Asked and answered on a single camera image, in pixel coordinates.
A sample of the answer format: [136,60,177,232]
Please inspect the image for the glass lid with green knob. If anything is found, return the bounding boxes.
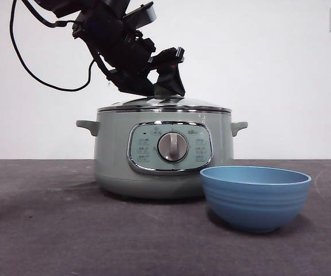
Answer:
[97,85,232,113]

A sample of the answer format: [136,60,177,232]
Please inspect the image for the pale green electric steamer pot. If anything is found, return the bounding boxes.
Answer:
[75,110,249,200]

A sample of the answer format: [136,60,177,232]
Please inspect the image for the blue ribbed bowl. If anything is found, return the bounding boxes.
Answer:
[200,166,312,233]

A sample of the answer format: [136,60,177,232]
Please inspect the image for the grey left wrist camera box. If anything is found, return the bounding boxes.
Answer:
[123,1,157,29]

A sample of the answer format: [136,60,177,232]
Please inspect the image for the short black left arm cable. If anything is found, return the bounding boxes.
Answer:
[24,0,78,29]

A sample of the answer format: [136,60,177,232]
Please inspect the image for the long black left arm cable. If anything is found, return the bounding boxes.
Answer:
[9,0,97,93]

